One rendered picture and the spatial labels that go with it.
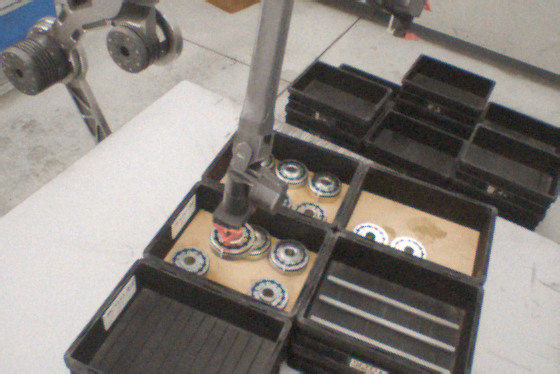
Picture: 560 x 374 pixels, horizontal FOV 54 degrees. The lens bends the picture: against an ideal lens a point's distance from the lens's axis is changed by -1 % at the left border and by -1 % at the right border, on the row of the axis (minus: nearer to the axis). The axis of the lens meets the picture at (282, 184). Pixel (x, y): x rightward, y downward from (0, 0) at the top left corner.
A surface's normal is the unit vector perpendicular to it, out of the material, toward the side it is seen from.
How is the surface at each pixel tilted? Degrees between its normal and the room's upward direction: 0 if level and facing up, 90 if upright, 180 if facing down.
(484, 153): 0
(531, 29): 90
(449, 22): 90
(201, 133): 0
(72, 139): 0
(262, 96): 62
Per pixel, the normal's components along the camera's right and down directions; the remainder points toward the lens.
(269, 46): -0.33, 0.21
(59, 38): -0.48, 0.58
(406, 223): 0.11, -0.71
